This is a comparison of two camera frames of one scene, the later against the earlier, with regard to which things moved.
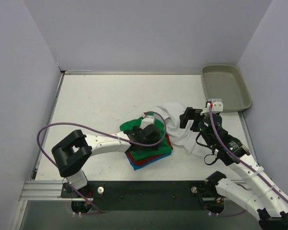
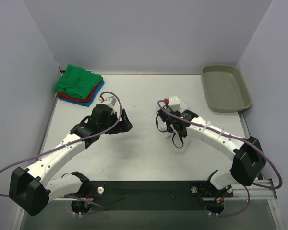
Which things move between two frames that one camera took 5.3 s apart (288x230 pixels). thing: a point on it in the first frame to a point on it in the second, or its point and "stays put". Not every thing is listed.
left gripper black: x=152 y=132 to x=121 y=122
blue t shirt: x=136 y=166 to x=85 y=103
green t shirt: x=164 y=147 to x=76 y=81
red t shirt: x=138 y=162 to x=73 y=97
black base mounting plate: x=140 y=196 stays put
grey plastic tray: x=226 y=82 stays put
